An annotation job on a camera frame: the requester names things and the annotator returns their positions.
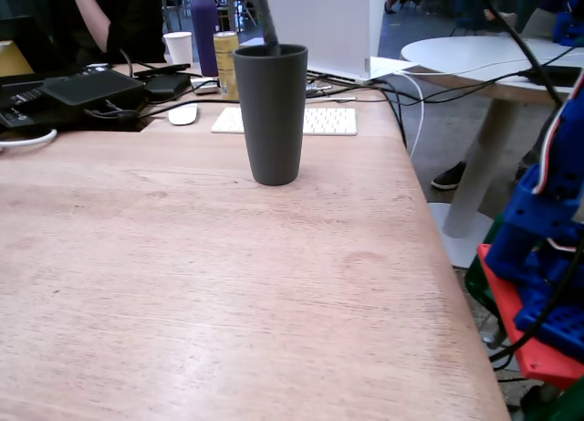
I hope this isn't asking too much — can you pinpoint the fork with gray taped handle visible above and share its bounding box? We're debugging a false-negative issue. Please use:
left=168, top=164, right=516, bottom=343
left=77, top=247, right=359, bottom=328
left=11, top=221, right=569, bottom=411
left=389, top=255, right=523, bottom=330
left=249, top=0, right=282, bottom=57

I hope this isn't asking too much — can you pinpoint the round white table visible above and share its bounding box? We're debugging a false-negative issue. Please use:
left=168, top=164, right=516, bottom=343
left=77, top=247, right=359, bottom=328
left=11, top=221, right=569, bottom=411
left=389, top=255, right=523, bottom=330
left=400, top=36, right=584, bottom=269

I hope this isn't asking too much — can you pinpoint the yellow drink can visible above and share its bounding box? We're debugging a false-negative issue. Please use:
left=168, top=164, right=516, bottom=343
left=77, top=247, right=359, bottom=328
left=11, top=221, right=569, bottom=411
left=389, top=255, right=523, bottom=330
left=213, top=31, right=241, bottom=101

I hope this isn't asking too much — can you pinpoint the purple bottle with wooden cap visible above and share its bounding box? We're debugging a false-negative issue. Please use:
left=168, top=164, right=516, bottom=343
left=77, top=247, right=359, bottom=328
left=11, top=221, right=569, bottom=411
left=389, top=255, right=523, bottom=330
left=190, top=0, right=221, bottom=78

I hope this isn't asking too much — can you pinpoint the red robot base plate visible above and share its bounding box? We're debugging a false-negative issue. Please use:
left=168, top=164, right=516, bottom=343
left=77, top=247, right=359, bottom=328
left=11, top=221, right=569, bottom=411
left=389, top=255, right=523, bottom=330
left=477, top=242, right=584, bottom=391

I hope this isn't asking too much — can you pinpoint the black cable on table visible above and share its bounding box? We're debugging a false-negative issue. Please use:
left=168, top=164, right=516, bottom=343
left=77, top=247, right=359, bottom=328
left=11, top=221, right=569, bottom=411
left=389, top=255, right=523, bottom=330
left=306, top=71, right=412, bottom=143

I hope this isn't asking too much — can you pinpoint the black flat remote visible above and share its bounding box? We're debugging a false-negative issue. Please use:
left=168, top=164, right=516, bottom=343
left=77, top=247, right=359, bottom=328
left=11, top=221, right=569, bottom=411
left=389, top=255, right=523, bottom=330
left=133, top=63, right=193, bottom=79

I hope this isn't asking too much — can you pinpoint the black power adapter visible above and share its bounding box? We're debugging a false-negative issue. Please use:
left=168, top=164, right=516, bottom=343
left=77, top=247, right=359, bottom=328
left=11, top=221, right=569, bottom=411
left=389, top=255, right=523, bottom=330
left=521, top=65, right=584, bottom=89

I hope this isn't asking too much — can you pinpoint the white paper cup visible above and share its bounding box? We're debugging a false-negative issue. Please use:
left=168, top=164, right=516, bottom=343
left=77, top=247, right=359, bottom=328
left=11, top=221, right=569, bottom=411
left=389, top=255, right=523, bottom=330
left=162, top=31, right=194, bottom=66

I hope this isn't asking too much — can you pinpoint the white keyboard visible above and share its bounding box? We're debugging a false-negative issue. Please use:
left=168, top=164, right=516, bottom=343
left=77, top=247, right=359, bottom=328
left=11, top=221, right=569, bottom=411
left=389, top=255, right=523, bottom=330
left=210, top=106, right=359, bottom=137

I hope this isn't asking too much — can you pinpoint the black electronics box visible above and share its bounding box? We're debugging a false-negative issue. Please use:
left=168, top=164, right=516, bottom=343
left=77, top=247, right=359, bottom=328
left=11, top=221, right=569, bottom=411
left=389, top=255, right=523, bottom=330
left=0, top=67, right=148, bottom=131

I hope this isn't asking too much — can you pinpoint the black power brick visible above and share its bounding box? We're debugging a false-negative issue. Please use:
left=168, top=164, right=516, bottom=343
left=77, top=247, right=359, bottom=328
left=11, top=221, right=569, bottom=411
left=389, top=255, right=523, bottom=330
left=144, top=73, right=193, bottom=99

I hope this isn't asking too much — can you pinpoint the white laptop with open lid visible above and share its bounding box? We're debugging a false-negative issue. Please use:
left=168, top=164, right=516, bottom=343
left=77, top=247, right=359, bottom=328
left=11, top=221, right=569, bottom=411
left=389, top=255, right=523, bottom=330
left=261, top=0, right=420, bottom=86

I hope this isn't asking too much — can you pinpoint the thick white cable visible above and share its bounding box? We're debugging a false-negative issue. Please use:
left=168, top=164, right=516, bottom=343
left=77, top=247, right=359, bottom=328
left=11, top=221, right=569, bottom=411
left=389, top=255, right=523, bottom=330
left=0, top=128, right=59, bottom=150

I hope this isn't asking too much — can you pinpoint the small silver device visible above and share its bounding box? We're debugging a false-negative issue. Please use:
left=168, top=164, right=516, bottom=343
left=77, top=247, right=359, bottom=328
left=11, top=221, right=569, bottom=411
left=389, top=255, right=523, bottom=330
left=191, top=79, right=221, bottom=96

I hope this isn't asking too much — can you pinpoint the person in black clothes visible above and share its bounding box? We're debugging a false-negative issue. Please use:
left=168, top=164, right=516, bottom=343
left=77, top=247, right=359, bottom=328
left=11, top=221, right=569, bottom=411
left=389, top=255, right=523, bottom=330
left=45, top=0, right=168, bottom=67

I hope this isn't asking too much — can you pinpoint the flat black box device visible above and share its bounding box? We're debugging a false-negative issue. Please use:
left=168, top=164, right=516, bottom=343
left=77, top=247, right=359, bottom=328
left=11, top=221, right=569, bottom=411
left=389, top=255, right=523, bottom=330
left=42, top=68, right=147, bottom=108

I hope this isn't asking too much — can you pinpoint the tall gray cup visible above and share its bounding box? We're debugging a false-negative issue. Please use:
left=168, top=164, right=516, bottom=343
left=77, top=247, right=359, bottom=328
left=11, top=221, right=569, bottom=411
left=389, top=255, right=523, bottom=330
left=233, top=44, right=309, bottom=187

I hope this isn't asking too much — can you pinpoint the black shoe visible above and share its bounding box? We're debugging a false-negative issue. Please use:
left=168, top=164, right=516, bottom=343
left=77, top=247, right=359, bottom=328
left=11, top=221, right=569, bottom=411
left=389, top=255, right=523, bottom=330
left=430, top=161, right=468, bottom=192

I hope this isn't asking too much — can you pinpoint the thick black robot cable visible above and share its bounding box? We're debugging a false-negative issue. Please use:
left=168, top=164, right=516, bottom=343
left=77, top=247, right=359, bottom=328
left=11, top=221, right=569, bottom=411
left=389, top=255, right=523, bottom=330
left=473, top=0, right=565, bottom=108

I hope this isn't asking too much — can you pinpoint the white computer mouse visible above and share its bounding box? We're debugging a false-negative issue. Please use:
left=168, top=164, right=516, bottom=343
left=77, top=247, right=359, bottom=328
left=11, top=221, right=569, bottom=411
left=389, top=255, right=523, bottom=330
left=167, top=103, right=200, bottom=127

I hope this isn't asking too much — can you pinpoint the thin white hanging cable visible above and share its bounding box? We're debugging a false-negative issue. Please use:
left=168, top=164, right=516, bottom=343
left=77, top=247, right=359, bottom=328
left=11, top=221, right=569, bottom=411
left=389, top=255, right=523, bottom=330
left=391, top=70, right=426, bottom=160

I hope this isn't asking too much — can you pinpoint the blue background robot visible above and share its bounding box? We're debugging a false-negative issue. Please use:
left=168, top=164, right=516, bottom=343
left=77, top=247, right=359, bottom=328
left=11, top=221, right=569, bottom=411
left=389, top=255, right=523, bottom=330
left=551, top=0, right=584, bottom=47

